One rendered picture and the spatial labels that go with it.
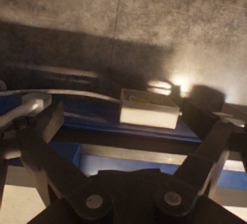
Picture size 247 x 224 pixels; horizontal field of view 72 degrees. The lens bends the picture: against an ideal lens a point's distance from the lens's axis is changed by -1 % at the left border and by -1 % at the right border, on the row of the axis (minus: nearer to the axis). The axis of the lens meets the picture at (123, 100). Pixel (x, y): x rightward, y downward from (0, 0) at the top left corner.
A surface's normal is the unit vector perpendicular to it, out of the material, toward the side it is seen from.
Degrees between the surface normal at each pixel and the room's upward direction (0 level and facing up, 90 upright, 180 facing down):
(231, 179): 0
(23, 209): 0
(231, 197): 90
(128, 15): 0
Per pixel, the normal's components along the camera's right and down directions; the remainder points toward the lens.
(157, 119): 0.03, 0.27
